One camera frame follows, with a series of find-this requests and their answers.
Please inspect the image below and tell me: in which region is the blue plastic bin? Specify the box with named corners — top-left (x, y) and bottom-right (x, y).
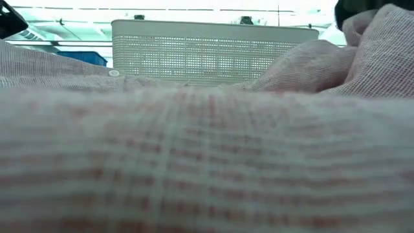
top-left (56, 50), bottom-right (109, 68)

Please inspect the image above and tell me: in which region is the white perforated plastic basket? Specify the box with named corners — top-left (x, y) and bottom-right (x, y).
top-left (111, 18), bottom-right (320, 87)

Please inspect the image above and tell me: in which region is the pink checked shirt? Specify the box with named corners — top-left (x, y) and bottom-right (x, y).
top-left (0, 3), bottom-right (414, 233)

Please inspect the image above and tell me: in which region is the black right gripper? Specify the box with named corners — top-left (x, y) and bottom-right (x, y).
top-left (334, 0), bottom-right (414, 32)

